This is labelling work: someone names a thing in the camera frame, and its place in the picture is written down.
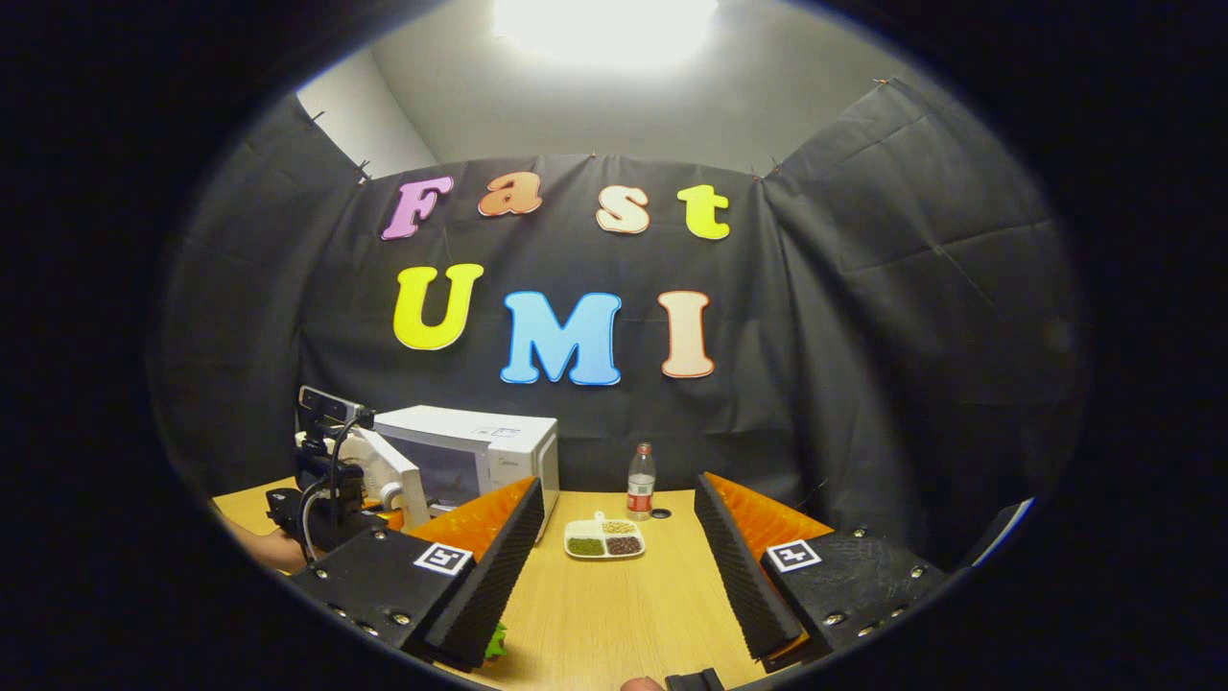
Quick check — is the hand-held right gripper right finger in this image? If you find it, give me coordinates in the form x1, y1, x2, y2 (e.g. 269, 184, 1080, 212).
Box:
694, 471, 951, 665

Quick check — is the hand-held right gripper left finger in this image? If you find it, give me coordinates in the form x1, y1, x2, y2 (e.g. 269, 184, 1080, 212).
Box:
286, 476, 547, 671

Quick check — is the white microwave oven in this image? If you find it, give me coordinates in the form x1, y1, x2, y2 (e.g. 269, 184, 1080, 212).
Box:
352, 405, 561, 540

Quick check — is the white divided dish of beans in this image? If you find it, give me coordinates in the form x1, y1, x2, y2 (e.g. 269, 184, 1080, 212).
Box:
563, 512, 647, 560

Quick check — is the clear plastic water bottle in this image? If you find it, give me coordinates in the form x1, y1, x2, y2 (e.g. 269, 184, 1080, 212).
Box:
626, 442, 657, 522

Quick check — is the black backdrop cloth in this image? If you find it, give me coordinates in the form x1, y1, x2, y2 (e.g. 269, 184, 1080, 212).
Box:
153, 77, 1090, 567

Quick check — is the large ceiling light panel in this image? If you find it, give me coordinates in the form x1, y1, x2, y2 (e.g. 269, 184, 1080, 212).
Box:
491, 0, 720, 70

